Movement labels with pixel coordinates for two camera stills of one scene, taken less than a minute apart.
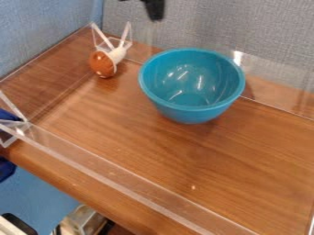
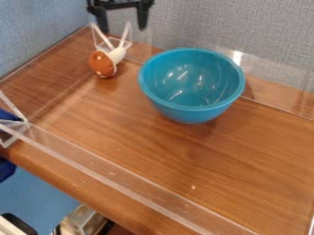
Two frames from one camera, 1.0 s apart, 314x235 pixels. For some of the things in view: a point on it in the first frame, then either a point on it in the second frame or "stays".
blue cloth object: (7, 164) stays
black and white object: (13, 226) stays
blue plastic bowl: (192, 83) stays
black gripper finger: (156, 7) to (142, 14)
